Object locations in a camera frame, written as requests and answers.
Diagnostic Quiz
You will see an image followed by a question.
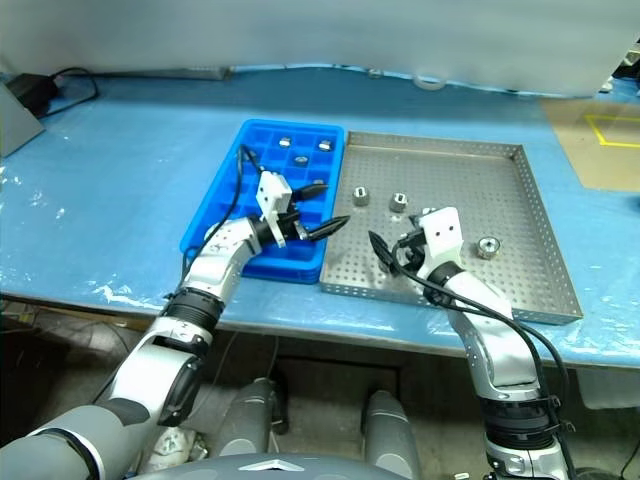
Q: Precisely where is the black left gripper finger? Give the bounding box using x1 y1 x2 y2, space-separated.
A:
302 214 351 241
292 184 328 203

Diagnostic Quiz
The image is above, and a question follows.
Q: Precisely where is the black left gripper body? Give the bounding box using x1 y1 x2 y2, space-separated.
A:
276 208 308 245

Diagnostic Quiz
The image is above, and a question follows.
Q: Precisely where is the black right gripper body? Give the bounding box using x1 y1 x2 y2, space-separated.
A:
392 225 427 270

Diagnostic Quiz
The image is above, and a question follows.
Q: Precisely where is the blue compartment tray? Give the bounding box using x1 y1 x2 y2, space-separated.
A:
178 118 346 285

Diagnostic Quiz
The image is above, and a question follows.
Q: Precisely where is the perforated metal tray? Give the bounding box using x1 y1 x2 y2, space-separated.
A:
319 130 585 326

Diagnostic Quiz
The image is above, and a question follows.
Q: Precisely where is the white backdrop sheet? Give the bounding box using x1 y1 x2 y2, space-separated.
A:
0 0 631 99

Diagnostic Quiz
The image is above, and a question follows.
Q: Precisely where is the brown cardboard sheet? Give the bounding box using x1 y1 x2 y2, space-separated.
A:
542 94 640 190

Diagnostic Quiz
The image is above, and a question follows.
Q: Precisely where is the grey rounded shape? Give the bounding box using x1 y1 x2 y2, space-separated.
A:
362 389 421 480
214 377 281 461

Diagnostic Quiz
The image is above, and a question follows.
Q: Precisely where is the grey robot torso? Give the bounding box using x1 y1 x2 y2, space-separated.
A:
134 452 381 480

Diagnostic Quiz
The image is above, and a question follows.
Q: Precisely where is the black power adapter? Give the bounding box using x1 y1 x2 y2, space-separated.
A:
9 73 57 119

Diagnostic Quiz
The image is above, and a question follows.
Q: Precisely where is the grey slanted panel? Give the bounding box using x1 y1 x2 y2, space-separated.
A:
0 79 47 159

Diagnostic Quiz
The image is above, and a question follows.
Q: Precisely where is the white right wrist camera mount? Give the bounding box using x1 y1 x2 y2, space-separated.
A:
417 206 464 274

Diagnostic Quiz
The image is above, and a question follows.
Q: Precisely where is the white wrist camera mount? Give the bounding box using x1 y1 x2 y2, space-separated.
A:
255 169 295 246
417 206 464 274

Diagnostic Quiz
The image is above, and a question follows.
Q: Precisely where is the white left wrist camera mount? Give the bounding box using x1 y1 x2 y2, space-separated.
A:
255 169 295 246

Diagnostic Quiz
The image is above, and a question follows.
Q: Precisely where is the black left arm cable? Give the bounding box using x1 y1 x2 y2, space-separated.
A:
180 143 274 274

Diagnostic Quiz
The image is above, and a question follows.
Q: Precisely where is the black adapter cable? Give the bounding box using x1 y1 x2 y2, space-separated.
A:
45 66 101 120

